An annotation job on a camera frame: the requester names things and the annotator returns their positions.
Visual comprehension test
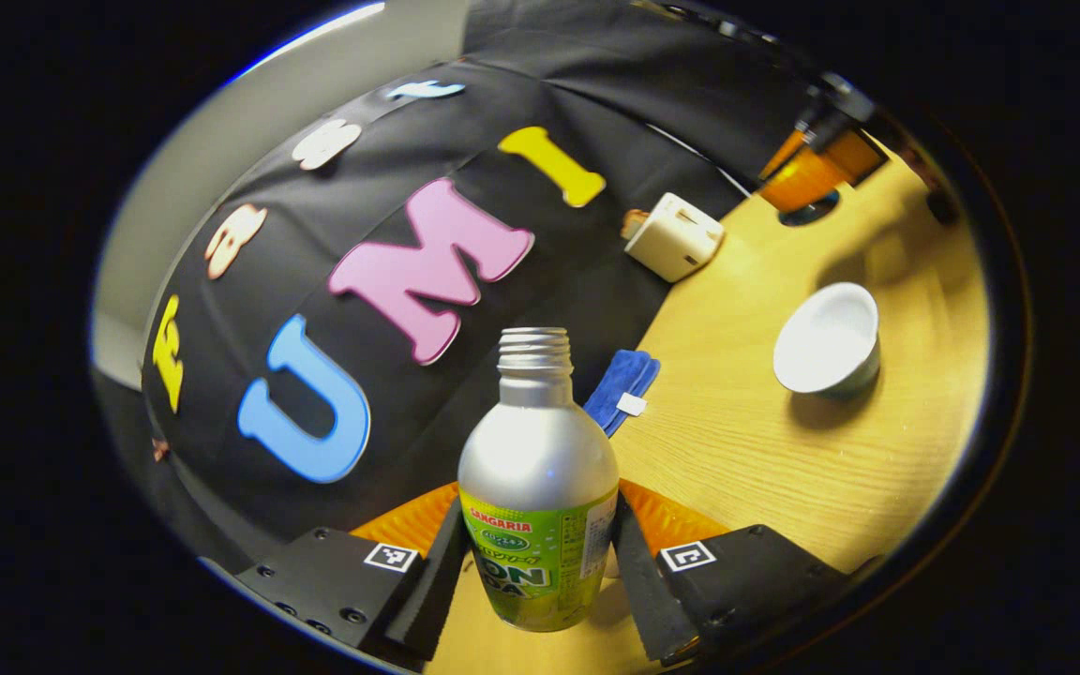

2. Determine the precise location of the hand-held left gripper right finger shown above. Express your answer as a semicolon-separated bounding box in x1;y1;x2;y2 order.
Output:
610;478;855;667

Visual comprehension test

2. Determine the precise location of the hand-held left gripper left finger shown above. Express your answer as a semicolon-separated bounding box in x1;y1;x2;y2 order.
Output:
235;483;468;662

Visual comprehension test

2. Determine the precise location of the teal teacup lid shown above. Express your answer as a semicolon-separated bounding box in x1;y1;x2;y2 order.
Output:
779;190;841;228

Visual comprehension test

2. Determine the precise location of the silver green water bottle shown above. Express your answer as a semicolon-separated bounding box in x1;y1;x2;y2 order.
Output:
457;327;620;633

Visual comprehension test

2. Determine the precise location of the white teacup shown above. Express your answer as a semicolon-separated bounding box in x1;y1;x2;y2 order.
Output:
772;282;881;401

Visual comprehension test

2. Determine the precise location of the white toaster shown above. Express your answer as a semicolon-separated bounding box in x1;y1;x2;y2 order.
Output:
624;192;726;283

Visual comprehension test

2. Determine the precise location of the folded blue towel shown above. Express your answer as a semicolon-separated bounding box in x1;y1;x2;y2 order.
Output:
583;350;662;439

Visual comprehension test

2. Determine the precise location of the black backdrop cloth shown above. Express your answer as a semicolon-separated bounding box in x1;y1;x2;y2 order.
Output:
95;0;878;573

